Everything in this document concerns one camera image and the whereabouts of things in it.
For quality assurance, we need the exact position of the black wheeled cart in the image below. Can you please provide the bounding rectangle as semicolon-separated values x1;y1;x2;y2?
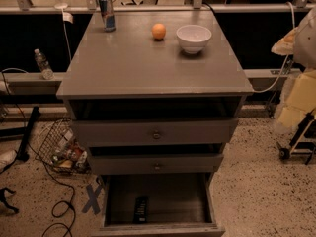
276;111;316;165

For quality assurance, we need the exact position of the clear plastic water bottle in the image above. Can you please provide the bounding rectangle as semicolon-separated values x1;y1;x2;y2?
34;48;53;80

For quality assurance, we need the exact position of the white ceramic bowl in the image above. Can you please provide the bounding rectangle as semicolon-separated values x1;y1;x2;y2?
176;25;212;54

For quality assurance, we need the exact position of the grey top drawer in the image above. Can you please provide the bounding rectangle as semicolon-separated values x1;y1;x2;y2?
71;118;238;147

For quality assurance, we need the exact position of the grey open bottom drawer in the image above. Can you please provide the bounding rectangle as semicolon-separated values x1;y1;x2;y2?
91;173;224;237

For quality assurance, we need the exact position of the orange fruit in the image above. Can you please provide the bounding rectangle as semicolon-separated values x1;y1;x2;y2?
151;24;166;40

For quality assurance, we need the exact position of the black stand leg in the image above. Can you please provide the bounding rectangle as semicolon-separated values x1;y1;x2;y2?
17;106;40;162

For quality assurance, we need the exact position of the white cable on right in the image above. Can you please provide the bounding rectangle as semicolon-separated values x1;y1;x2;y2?
252;1;297;94

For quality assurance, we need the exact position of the wire basket with snacks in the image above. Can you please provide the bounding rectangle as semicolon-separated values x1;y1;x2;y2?
37;118;91;174

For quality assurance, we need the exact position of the blue tape cross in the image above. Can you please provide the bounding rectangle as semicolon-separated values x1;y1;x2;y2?
82;184;102;215

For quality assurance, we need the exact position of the black floor cable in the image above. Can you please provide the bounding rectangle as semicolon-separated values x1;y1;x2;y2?
0;70;77;237

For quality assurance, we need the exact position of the grey drawer cabinet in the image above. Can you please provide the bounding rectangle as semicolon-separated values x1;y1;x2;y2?
55;9;255;237

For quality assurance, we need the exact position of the white cable with tag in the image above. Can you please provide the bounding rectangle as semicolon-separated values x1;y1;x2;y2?
48;0;75;63

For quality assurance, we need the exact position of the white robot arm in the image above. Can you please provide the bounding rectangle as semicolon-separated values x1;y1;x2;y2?
271;8;316;133

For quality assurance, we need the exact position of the red bull can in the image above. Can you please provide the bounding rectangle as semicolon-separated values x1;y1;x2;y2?
99;0;116;32

